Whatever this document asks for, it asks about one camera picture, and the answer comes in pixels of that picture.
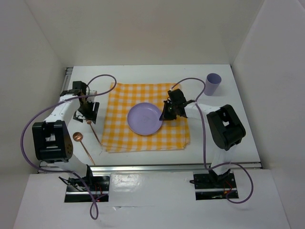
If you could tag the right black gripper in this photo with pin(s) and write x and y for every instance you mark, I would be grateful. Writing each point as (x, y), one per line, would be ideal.
(165, 116)

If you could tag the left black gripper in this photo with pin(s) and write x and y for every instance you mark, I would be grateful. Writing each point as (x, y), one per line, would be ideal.
(91, 115)

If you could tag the copper fork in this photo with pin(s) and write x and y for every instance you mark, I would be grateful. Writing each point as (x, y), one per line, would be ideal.
(89, 122)

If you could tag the lilac plastic plate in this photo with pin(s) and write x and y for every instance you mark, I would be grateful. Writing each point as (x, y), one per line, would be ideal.
(143, 119)

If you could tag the yellow white checkered cloth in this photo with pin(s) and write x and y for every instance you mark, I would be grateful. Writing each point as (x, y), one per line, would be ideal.
(118, 137)

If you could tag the lilac plastic cup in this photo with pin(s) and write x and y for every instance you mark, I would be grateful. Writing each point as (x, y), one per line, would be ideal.
(212, 82)

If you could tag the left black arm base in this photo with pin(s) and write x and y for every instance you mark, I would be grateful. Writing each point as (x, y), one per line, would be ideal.
(76, 192)

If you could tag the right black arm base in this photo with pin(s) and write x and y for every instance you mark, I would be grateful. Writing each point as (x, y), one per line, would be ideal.
(208, 187)

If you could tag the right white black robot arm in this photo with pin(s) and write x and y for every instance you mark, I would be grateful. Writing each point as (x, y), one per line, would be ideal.
(225, 126)

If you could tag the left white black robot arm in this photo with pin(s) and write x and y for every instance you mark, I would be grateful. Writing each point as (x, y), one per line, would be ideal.
(77, 92)

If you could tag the copper spoon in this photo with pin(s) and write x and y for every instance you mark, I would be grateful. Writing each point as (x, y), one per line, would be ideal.
(78, 137)

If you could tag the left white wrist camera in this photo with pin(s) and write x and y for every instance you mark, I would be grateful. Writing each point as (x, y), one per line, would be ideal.
(91, 94)

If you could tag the aluminium front rail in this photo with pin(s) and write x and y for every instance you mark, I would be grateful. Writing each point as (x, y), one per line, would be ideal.
(149, 168)

